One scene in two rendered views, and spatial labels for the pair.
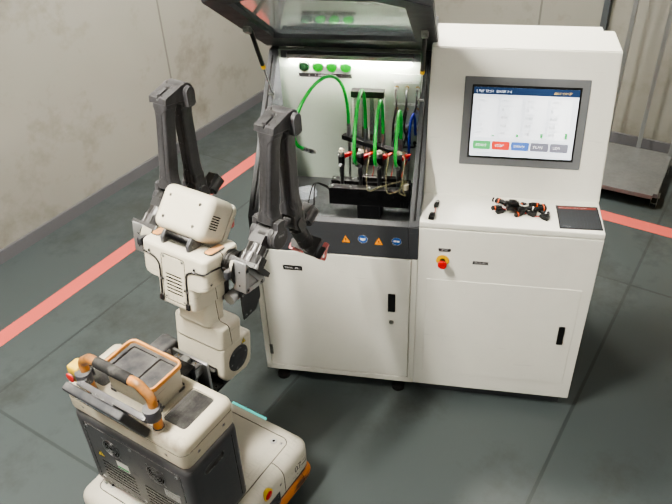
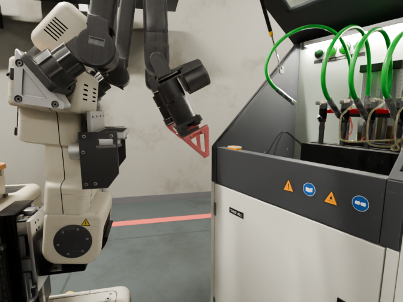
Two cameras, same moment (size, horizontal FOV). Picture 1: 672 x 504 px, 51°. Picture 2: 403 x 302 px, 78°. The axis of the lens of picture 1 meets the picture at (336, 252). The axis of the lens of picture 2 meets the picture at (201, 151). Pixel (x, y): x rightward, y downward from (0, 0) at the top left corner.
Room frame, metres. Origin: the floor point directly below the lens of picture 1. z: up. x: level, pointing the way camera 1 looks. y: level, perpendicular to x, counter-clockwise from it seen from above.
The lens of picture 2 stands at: (1.62, -0.37, 1.10)
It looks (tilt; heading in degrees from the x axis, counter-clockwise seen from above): 9 degrees down; 44
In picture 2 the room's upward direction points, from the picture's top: straight up
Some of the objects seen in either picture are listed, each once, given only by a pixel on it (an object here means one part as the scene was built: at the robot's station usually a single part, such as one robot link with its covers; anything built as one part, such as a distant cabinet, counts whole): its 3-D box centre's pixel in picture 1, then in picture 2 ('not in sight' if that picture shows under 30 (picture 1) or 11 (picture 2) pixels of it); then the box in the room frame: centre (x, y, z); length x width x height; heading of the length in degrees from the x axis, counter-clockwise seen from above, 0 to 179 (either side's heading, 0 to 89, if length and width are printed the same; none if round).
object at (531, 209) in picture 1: (520, 206); not in sight; (2.33, -0.73, 1.01); 0.23 x 0.11 x 0.06; 79
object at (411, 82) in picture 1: (405, 109); not in sight; (2.83, -0.33, 1.20); 0.13 x 0.03 x 0.31; 79
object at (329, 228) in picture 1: (333, 235); (278, 180); (2.38, 0.01, 0.87); 0.62 x 0.04 x 0.16; 79
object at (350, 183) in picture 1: (370, 198); (351, 168); (2.59, -0.16, 0.91); 0.34 x 0.10 x 0.15; 79
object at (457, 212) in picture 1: (509, 215); not in sight; (2.33, -0.70, 0.96); 0.70 x 0.22 x 0.03; 79
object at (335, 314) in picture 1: (335, 315); (269, 296); (2.37, 0.01, 0.44); 0.65 x 0.02 x 0.68; 79
